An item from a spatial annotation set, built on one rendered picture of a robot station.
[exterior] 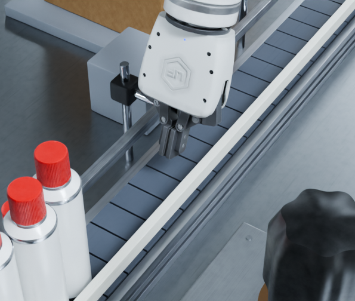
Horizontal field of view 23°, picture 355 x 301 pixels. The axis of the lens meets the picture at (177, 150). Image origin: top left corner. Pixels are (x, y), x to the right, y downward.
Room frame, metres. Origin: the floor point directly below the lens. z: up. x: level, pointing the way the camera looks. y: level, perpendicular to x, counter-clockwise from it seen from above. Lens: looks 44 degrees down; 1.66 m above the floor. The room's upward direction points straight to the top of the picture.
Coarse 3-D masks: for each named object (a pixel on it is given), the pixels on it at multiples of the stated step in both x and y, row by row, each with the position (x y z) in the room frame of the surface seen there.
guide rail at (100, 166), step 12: (264, 0) 1.03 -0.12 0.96; (276, 0) 1.04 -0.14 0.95; (252, 12) 1.00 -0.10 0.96; (264, 12) 1.01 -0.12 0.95; (240, 24) 0.97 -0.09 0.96; (252, 24) 0.98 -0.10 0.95; (240, 36) 0.96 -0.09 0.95; (144, 120) 0.77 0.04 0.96; (156, 120) 0.79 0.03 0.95; (132, 132) 0.75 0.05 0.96; (144, 132) 0.77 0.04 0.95; (120, 144) 0.73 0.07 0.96; (132, 144) 0.75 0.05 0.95; (108, 156) 0.71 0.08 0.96; (120, 156) 0.72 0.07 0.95; (96, 168) 0.69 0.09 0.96; (108, 168) 0.70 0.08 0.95; (84, 180) 0.67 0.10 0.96; (96, 180) 0.69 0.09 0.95; (84, 192) 0.67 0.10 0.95
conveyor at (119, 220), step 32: (320, 0) 1.15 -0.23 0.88; (288, 32) 1.06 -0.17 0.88; (256, 64) 0.98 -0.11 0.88; (256, 96) 0.91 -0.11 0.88; (192, 128) 0.85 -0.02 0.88; (224, 128) 0.85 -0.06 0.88; (256, 128) 0.86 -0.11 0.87; (160, 160) 0.79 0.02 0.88; (192, 160) 0.79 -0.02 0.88; (224, 160) 0.79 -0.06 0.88; (128, 192) 0.73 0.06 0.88; (160, 192) 0.73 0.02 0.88; (96, 224) 0.68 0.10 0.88; (128, 224) 0.68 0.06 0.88; (96, 256) 0.63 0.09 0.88
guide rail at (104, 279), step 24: (336, 24) 1.04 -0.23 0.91; (312, 48) 0.98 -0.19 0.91; (288, 72) 0.92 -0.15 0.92; (264, 96) 0.87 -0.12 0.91; (240, 120) 0.83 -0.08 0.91; (216, 144) 0.78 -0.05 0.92; (192, 192) 0.72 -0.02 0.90; (168, 216) 0.67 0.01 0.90; (144, 240) 0.63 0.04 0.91; (120, 264) 0.59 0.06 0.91; (96, 288) 0.56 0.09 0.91
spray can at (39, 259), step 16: (16, 192) 0.54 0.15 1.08; (32, 192) 0.54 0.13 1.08; (16, 208) 0.53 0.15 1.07; (32, 208) 0.53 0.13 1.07; (48, 208) 0.56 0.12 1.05; (16, 224) 0.53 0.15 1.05; (32, 224) 0.53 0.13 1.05; (48, 224) 0.54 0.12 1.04; (16, 240) 0.52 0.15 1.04; (32, 240) 0.52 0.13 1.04; (48, 240) 0.53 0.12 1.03; (16, 256) 0.52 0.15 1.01; (32, 256) 0.52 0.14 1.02; (48, 256) 0.53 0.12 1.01; (32, 272) 0.52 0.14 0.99; (48, 272) 0.53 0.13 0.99; (64, 272) 0.55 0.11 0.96; (32, 288) 0.52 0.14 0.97; (48, 288) 0.52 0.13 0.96; (64, 288) 0.54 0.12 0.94
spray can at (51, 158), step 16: (48, 144) 0.60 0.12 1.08; (48, 160) 0.58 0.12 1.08; (64, 160) 0.59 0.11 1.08; (48, 176) 0.58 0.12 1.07; (64, 176) 0.58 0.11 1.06; (48, 192) 0.58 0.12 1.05; (64, 192) 0.58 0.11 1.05; (80, 192) 0.59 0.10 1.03; (64, 208) 0.57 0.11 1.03; (80, 208) 0.58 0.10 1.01; (64, 224) 0.57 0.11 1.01; (80, 224) 0.58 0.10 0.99; (64, 240) 0.57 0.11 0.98; (80, 240) 0.58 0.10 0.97; (64, 256) 0.57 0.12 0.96; (80, 256) 0.58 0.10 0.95; (80, 272) 0.58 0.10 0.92; (80, 288) 0.57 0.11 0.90
